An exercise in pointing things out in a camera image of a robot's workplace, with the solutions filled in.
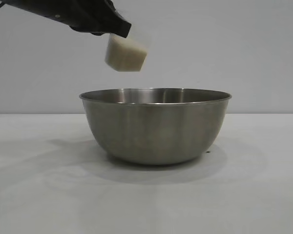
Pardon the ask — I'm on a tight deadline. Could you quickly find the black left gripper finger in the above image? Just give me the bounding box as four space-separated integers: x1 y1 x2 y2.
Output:
95 0 133 39

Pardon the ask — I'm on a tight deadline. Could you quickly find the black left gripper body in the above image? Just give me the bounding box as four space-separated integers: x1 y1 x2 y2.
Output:
26 0 101 36

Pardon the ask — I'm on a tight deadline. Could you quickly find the stainless steel mixing bowl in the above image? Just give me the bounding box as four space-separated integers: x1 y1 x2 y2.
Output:
79 87 232 166

